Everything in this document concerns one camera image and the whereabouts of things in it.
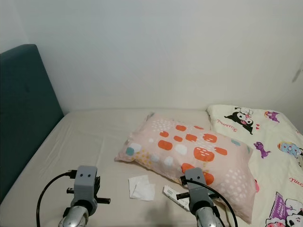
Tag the mattress with beige sheet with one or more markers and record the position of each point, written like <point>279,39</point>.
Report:
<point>90,142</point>

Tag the cream cartoon print quilt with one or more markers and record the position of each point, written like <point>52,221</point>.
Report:
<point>279,137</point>

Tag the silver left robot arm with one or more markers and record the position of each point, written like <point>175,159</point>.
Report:
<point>75,218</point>

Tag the pink pillow with orange spots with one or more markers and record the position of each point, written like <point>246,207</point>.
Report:
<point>194,146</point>

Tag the teal upholstered headboard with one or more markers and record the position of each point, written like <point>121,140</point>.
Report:
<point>28,118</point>

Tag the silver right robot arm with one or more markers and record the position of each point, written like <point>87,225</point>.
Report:
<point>208,220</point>

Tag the white tissue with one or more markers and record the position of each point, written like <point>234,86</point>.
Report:
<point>142,189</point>

